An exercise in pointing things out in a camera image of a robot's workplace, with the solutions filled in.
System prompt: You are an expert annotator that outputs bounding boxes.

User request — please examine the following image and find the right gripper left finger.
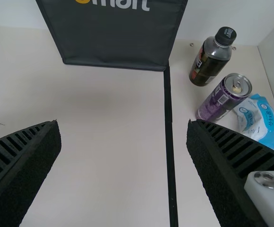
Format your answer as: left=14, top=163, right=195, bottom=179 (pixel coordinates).
left=0, top=119, right=62, bottom=227

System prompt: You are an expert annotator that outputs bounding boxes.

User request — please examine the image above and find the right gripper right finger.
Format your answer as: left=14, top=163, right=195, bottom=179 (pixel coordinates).
left=186, top=119, right=274, bottom=227

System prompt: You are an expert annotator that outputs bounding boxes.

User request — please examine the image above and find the blue white wipes pack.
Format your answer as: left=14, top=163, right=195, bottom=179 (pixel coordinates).
left=232, top=93, right=274, bottom=151

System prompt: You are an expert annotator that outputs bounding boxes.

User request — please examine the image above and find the black strip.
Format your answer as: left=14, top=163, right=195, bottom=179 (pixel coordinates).
left=163, top=66, right=179, bottom=227

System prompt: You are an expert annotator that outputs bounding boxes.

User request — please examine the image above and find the purple can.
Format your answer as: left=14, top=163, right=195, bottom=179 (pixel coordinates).
left=195, top=73, right=253, bottom=123

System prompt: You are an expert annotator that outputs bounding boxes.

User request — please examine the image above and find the dark coffee bottle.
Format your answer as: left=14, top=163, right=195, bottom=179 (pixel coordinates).
left=188, top=26, right=237, bottom=87

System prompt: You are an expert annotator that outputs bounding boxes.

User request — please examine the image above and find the dark grey bag with straps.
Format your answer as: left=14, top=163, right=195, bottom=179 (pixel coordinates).
left=35, top=0, right=189, bottom=72

